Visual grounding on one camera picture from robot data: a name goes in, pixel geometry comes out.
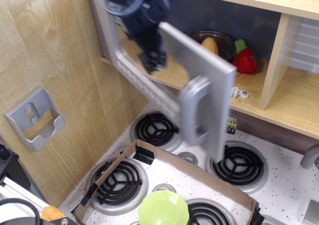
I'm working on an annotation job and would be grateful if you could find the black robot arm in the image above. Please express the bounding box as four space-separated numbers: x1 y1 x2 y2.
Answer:
104 0 170 74

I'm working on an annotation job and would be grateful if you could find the red toy bell pepper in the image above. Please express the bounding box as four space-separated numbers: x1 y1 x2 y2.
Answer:
232 39 260 74

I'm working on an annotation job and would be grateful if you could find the silver stove knob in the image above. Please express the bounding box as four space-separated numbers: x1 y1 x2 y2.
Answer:
152 183 176 193

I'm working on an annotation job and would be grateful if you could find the back left stove burner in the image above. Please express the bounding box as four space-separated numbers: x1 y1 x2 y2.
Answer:
130 112 183 152

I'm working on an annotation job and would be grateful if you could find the grey wall phone holder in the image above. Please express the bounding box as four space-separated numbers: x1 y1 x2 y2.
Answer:
4 86 66 152

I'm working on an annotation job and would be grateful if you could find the silver microwave door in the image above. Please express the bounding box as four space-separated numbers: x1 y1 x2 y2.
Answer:
90 0 236 163

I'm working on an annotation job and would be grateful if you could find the wooden shelf unit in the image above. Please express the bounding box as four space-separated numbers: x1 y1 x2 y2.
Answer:
101 0 319 140

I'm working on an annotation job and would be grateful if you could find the front right stove burner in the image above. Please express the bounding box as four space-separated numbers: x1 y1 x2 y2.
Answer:
186 198 237 225

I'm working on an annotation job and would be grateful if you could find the dark metal pot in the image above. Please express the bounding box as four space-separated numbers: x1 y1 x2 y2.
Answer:
184 31 236 61

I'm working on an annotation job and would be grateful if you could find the brown cardboard barrier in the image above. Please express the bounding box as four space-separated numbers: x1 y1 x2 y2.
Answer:
65 140 264 225

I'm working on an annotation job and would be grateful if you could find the orange toy piece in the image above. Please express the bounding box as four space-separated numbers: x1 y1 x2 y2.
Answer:
40 206 65 222

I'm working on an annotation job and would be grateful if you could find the grey sink faucet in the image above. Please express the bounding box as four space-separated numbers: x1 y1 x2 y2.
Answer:
300 144 319 169

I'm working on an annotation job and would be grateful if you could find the front left stove burner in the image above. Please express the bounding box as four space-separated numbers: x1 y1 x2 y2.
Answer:
91 158 149 216

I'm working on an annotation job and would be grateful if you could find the yellow toy corn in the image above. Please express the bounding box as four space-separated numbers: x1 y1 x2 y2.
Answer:
201 37 219 55

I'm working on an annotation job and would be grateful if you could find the black device at left edge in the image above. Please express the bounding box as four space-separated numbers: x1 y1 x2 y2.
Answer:
0 144 31 190

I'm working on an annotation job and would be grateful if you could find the stove burner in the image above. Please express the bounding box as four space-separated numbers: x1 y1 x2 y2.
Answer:
130 112 183 152
205 141 269 195
186 198 237 225
91 158 149 216

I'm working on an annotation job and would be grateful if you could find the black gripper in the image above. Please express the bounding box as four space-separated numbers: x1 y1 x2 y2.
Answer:
134 28 166 74

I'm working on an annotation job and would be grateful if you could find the green plastic plate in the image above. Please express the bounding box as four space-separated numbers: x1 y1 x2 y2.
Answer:
138 190 189 225

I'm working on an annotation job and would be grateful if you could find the back right stove burner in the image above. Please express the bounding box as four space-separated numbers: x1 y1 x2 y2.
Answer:
205 141 269 195

